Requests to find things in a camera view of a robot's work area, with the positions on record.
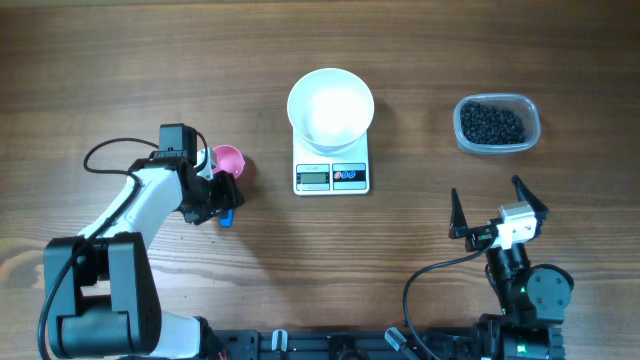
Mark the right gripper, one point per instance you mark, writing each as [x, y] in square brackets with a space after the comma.
[478, 237]

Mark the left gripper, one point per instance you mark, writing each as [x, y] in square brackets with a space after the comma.
[230, 197]

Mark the pink scoop blue handle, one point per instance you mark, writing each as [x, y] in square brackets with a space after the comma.
[230, 160]

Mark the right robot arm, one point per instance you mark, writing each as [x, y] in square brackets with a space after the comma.
[533, 299]

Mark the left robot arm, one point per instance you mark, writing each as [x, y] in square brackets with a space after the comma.
[100, 296]

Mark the white digital kitchen scale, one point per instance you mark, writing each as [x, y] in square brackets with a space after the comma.
[344, 171]

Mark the white bowl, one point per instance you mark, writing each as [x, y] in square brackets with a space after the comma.
[330, 108]

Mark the black beans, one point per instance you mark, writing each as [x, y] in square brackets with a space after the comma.
[490, 125]

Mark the clear plastic container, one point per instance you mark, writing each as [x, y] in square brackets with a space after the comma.
[519, 104]

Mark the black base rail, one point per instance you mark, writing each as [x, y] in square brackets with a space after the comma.
[443, 343]

